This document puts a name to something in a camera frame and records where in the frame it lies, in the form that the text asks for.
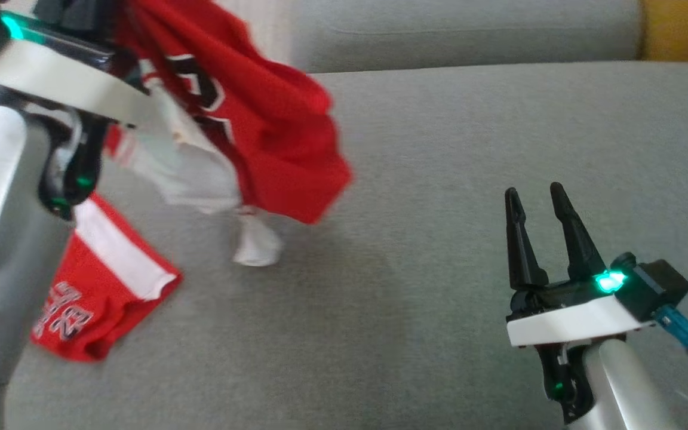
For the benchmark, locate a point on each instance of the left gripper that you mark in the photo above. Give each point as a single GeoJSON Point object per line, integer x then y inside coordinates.
{"type": "Point", "coordinates": [69, 83]}

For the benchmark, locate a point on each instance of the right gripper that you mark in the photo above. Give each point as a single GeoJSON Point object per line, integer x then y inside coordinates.
{"type": "Point", "coordinates": [571, 319]}

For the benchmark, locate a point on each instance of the red and white jersey shirt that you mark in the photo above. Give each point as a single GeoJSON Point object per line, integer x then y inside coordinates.
{"type": "Point", "coordinates": [272, 119]}

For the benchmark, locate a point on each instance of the red Bulls 23 shorts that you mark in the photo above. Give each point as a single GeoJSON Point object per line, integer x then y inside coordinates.
{"type": "Point", "coordinates": [99, 298]}

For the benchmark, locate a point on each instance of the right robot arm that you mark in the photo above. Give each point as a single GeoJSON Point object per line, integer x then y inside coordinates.
{"type": "Point", "coordinates": [624, 388]}

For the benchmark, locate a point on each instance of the large grey sofa chaise cushion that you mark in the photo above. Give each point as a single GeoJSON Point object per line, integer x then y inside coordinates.
{"type": "Point", "coordinates": [427, 179]}

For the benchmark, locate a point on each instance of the grey sofa seat cushion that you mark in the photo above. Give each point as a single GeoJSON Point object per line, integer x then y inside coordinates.
{"type": "Point", "coordinates": [469, 36]}

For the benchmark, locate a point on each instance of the yellow sofa backrest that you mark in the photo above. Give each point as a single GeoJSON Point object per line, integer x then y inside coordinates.
{"type": "Point", "coordinates": [684, 30]}

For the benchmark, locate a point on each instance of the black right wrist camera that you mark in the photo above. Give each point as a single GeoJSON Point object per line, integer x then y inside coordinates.
{"type": "Point", "coordinates": [654, 286]}

